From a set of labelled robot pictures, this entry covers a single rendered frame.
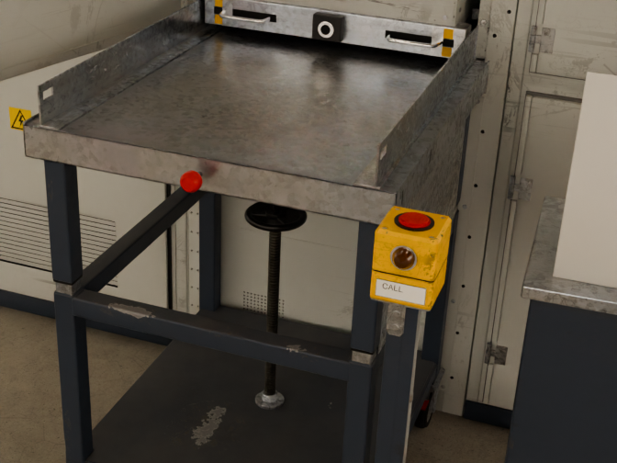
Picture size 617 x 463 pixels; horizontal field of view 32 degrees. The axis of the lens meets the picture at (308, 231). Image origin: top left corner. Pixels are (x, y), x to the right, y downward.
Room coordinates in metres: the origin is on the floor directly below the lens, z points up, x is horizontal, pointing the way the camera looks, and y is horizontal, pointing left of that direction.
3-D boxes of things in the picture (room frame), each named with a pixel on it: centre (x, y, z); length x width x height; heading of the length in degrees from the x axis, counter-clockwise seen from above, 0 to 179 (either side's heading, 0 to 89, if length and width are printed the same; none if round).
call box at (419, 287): (1.19, -0.13, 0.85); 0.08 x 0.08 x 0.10; 72
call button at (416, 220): (1.19, -0.13, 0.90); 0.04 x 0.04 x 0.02
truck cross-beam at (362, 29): (2.09, -0.03, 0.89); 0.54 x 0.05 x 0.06; 72
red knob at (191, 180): (1.47, 0.18, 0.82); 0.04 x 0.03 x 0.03; 162
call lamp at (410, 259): (1.15, -0.12, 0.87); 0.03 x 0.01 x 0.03; 72
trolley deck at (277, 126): (1.81, 0.06, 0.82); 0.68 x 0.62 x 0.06; 162
